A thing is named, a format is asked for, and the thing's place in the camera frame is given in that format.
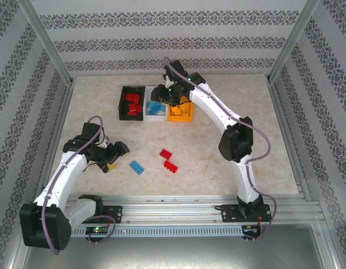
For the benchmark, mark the orange lego brick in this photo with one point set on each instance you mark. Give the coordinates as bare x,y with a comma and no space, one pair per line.
187,106
175,111
186,113

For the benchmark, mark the blue lego brick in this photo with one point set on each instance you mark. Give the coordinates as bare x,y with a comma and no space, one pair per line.
136,167
159,106
156,111
152,104

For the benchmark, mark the red lego brick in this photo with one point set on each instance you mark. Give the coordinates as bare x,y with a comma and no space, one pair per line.
132,107
129,97
131,113
170,166
166,154
137,98
138,109

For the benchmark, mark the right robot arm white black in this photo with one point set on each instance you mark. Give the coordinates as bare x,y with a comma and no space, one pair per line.
234,143

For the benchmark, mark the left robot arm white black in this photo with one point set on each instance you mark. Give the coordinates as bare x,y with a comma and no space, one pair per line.
30,224

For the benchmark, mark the orange plastic bin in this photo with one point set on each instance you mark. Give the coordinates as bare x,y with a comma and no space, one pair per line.
180,119

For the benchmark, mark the white plastic bin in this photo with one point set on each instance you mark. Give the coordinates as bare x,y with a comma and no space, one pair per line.
156,117

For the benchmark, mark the black plastic bin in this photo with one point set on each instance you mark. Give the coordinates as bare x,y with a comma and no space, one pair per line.
122,112

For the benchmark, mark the circuit board with green light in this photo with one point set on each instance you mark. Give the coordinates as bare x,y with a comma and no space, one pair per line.
97,230

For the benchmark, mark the grey metal panel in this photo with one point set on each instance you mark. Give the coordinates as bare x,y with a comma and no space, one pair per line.
173,252

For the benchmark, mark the small circuit board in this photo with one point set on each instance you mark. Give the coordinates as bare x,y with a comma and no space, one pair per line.
251,229

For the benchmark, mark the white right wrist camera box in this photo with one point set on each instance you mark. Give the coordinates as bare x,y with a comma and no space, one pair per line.
167,81

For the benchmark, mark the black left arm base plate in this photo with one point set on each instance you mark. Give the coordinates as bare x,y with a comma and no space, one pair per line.
114,214

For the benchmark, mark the aluminium side rail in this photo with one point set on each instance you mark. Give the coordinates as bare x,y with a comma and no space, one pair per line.
65,106
277,106

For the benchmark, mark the aluminium mounting rail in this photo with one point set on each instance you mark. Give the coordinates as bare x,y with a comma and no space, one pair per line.
173,213

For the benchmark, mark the aluminium frame post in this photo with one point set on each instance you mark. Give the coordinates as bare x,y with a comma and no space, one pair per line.
291,39
46,39

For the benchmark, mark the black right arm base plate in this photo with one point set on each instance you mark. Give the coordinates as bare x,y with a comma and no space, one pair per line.
230,213

